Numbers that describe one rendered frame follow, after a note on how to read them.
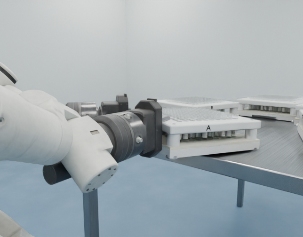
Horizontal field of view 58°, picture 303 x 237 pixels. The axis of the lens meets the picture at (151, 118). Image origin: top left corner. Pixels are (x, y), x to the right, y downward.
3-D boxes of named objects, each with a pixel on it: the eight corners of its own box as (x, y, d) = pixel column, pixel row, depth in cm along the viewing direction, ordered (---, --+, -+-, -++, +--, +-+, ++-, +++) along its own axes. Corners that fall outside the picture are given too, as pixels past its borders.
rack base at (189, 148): (202, 130, 89) (202, 122, 88) (259, 149, 66) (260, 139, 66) (130, 134, 79) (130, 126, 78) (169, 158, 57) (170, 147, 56)
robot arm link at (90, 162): (110, 103, 48) (55, 109, 39) (148, 147, 45) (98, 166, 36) (83, 145, 54) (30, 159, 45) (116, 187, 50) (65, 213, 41)
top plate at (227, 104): (195, 101, 126) (195, 97, 125) (239, 107, 106) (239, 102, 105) (151, 105, 112) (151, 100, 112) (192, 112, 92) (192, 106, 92)
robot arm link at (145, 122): (134, 97, 60) (94, 101, 51) (171, 99, 55) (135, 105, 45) (134, 152, 62) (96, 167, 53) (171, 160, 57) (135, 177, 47)
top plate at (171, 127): (203, 114, 88) (203, 108, 88) (261, 129, 66) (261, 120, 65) (130, 117, 78) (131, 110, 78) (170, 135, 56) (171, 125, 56)
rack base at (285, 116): (258, 109, 137) (258, 104, 137) (313, 114, 120) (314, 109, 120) (235, 114, 119) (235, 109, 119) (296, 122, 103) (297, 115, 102)
